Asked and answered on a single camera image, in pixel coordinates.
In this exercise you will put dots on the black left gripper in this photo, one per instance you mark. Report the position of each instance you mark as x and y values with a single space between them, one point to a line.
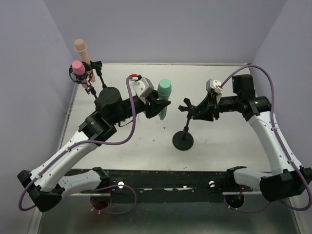
149 108

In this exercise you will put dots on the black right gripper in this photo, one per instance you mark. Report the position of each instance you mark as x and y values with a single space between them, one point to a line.
210 108

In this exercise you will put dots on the teal microphone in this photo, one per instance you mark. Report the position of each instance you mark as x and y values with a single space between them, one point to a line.
164 91

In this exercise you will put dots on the black round-base clip stand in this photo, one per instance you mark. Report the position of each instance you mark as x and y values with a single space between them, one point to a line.
97 66

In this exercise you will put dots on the black tripod shock-mount stand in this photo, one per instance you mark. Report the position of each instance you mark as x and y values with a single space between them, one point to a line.
90 89

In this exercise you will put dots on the pink microphone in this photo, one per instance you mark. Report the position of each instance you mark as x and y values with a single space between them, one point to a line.
80 74

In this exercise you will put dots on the peach microphone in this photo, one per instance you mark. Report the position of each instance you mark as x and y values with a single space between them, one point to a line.
81 48

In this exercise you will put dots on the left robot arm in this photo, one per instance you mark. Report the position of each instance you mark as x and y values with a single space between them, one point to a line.
113 110

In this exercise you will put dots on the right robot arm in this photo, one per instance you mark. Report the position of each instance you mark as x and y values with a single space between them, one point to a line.
287 177

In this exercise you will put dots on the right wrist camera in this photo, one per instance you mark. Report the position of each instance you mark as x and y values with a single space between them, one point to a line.
214 87

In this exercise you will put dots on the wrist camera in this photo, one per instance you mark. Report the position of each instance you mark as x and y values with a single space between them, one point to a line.
214 87
141 85

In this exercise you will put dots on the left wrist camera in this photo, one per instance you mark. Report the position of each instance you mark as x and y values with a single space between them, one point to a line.
141 85

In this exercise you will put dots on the black front mounting rail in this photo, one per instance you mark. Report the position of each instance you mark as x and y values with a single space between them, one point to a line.
127 186

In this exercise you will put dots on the aluminium extrusion frame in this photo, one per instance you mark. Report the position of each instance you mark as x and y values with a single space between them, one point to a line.
39 219

